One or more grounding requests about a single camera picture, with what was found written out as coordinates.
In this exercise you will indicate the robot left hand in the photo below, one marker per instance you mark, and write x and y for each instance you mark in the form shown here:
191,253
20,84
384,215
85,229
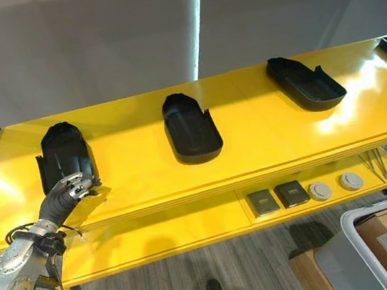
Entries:
55,204

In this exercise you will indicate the yellow shelf unit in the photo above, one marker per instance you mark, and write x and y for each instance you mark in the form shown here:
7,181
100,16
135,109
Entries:
190,174

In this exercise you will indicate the dark flat box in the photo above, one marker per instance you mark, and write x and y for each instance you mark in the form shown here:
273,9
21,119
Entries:
263,203
292,193

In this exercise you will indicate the white plastic box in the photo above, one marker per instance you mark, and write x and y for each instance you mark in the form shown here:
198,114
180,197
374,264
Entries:
363,254

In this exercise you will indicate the round white grey disc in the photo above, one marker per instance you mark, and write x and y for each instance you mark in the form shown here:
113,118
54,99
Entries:
350,181
320,191

